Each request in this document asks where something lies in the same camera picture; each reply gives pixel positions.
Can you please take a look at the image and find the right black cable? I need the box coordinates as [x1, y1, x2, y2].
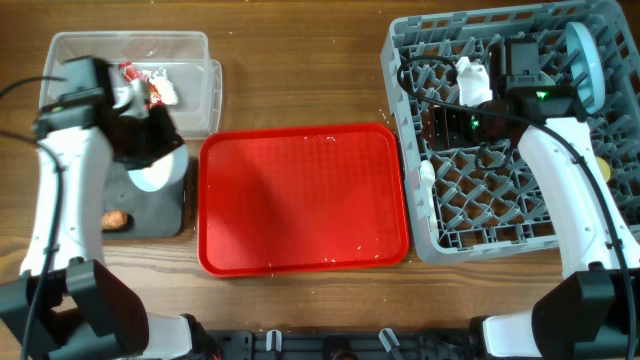
[396, 54, 639, 360]

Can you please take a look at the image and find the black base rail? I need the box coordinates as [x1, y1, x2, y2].
[209, 328, 492, 360]

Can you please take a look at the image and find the yellow plastic cup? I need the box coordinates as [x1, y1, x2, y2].
[596, 157, 612, 182]

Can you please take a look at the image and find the black cable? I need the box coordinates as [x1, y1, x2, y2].
[0, 74, 66, 360]
[396, 54, 639, 360]

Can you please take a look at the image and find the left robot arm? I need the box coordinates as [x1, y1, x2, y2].
[1, 56, 221, 359]

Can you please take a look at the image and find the orange carrot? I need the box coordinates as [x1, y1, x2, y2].
[101, 210, 129, 231]

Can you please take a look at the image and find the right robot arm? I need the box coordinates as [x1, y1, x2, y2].
[430, 34, 639, 359]

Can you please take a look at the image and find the light blue plate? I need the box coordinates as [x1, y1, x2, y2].
[565, 22, 605, 114]

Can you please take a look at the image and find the clear plastic bin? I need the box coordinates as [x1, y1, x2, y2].
[43, 31, 222, 140]

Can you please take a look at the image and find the white tissue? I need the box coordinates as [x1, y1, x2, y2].
[142, 67, 179, 106]

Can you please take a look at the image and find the red serving tray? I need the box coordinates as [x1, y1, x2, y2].
[197, 123, 409, 278]

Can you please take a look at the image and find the red snack wrapper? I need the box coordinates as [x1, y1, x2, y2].
[118, 62, 165, 110]

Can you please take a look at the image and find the white plastic spoon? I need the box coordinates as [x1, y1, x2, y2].
[420, 160, 439, 240]

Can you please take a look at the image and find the grey dishwasher rack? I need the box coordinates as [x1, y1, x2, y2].
[380, 1, 639, 264]

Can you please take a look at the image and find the light blue rice bowl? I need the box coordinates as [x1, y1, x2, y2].
[127, 145, 189, 192]

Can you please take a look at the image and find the black tray bin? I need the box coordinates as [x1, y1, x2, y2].
[102, 163, 186, 239]

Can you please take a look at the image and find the left black cable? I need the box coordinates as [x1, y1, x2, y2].
[0, 74, 66, 360]

